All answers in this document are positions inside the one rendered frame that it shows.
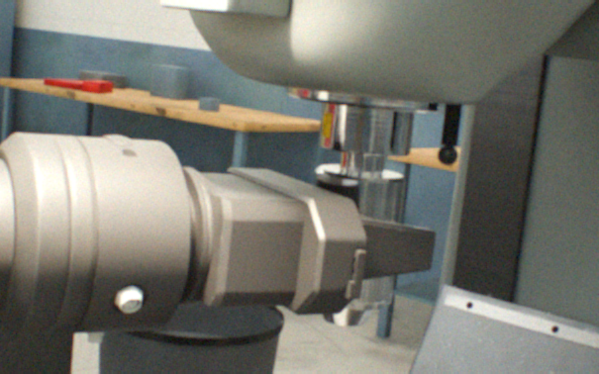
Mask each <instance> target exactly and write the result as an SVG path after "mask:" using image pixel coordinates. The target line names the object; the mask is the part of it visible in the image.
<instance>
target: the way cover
mask: <svg viewBox="0 0 599 374"><path fill-rule="evenodd" d="M451 301H453V302H452V303H451V304H450V302H451ZM497 304H500V307H498V305H497ZM481 311H482V312H481ZM452 312H453V313H452ZM480 312H481V314H480ZM450 313H452V314H451V315H450ZM478 323H481V324H478ZM478 326H479V327H478ZM488 326H489V327H488ZM485 327H488V328H486V329H484V328H485ZM468 328H469V330H467V331H463V330H464V329H468ZM586 328H589V330H588V331H586V332H584V330H585V329H586ZM491 338H493V340H494V341H495V342H494V343H493V342H492V341H491ZM520 338H522V340H520ZM479 339H480V340H482V342H480V341H478V340H479ZM441 341H442V342H443V344H441ZM451 343H452V347H450V344H451ZM594 344H595V346H596V347H594ZM497 349H499V351H498V350H497ZM501 355H502V358H501V361H500V357H501ZM522 355H524V356H523V357H521V356H522ZM462 357H463V359H464V360H461V358H462ZM521 361H523V362H522V363H520V362H521ZM436 363H438V367H437V368H436ZM468 367H469V368H470V369H471V371H469V369H468ZM550 371H552V372H553V373H550V374H599V327H596V326H592V325H588V324H584V323H580V322H576V321H573V320H569V319H564V318H561V317H560V316H557V315H554V314H549V315H548V313H546V312H542V311H538V310H534V309H531V308H527V307H522V306H519V305H515V304H511V303H508V302H503V301H499V300H496V299H492V298H488V297H484V295H480V294H477V293H473V292H469V291H465V290H461V289H457V288H455V289H454V287H451V286H446V285H443V284H442V286H441V289H440V292H439V294H438V298H437V299H436V302H435V305H434V307H433V310H432V314H431V316H430V319H429V320H428V321H427V324H426V327H425V329H424V333H423V335H422V338H421V341H420V343H419V346H418V348H417V351H416V355H415V357H414V360H413V363H412V365H411V366H410V368H409V370H408V374H545V373H549V372H550Z"/></svg>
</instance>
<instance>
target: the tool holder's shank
mask: <svg viewBox="0 0 599 374"><path fill-rule="evenodd" d="M384 160H385V156H375V155H364V154H355V153H347V152H341V160H340V169H341V170H343V171H346V172H351V173H359V174H372V175H377V174H382V173H383V170H384Z"/></svg>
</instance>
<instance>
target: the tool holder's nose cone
mask: <svg viewBox="0 0 599 374"><path fill-rule="evenodd" d="M371 312H373V310H348V309H343V310H342V311H341V313H340V314H338V315H322V316H323V319H324V320H325V321H326V322H328V323H331V324H334V325H339V326H347V327H356V326H361V325H363V324H364V323H365V322H366V320H367V319H368V317H369V316H370V314H371Z"/></svg>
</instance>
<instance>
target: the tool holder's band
mask: <svg viewBox="0 0 599 374"><path fill-rule="evenodd" d="M405 184H406V179H405V178H404V177H403V176H402V175H401V174H399V173H396V172H392V171H387V170H383V173H382V174H377V175H372V174H359V173H351V172H346V171H343V170H341V169H340V166H339V165H323V166H320V167H319V168H318V169H317V170H315V176H314V186H315V187H319V188H321V189H324V190H327V191H330V192H332V193H337V194H343V195H349V196H356V197H366V198H400V197H403V196H404V192H405Z"/></svg>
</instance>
